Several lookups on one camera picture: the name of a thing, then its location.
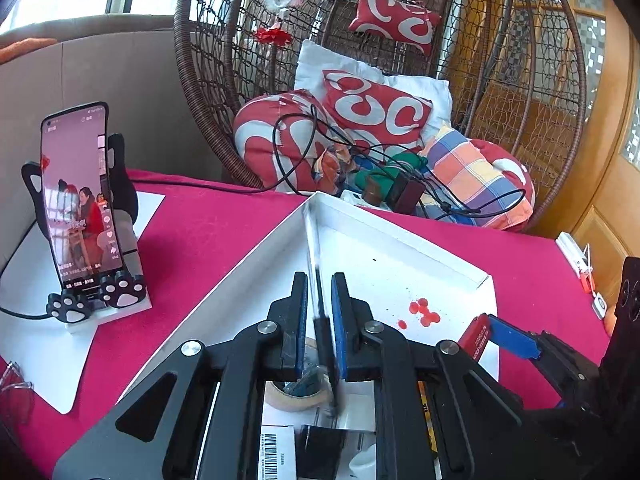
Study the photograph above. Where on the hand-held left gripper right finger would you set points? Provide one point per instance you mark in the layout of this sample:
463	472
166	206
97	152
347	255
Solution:
340	330

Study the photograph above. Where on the orange cloth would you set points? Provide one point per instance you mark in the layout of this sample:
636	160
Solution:
25	50

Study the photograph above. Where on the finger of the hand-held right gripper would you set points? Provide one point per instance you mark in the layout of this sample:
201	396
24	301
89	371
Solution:
515	337

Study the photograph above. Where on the black smartphone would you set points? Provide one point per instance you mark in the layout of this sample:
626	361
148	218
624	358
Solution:
75	195

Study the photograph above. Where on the clear framed glasses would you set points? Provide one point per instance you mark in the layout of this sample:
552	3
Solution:
15	400

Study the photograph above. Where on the red flower decoration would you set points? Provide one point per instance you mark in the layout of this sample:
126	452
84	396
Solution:
270	36

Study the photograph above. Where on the white barcode box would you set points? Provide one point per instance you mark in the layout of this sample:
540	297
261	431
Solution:
275	452

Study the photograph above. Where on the white paper sheet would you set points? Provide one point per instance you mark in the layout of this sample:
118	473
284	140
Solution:
45	360

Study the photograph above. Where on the small red patterned pillow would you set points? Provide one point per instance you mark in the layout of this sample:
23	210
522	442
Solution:
395	17

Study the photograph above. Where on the wicker hanging chair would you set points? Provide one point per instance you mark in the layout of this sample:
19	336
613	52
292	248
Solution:
215	60

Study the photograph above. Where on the white power strip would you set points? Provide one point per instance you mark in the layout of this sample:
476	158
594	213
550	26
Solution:
572	255
356	198

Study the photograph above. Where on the white cardboard tray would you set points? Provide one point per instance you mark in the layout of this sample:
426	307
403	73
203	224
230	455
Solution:
375	260

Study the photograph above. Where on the colourful stuffed toy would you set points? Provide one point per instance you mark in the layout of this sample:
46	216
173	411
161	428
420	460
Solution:
330	165

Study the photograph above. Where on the square red patterned cushion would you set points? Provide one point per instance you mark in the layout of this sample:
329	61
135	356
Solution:
375	110

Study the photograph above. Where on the black pen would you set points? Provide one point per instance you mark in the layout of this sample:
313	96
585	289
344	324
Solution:
322	340

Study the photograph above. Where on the round red patterned cushion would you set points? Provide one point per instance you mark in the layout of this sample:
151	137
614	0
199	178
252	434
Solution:
260	135
510	170

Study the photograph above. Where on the black cat phone stand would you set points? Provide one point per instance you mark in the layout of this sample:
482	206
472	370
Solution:
122	175

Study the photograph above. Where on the plaid cushion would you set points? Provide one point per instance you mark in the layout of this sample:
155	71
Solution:
465	170

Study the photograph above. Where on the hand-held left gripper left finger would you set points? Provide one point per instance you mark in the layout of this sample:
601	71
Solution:
300	330

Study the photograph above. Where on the pink tablecloth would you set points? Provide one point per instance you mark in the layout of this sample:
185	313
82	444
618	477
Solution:
210	240

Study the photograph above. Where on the beige masking tape roll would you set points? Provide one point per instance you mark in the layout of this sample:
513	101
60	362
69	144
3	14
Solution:
295	404

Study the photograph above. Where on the red and white cushions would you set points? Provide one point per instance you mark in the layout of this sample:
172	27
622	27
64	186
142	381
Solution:
315	65

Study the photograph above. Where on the wooden door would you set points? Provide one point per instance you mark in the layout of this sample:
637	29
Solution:
610	185

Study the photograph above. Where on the dark red charger block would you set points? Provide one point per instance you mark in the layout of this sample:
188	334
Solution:
406	196

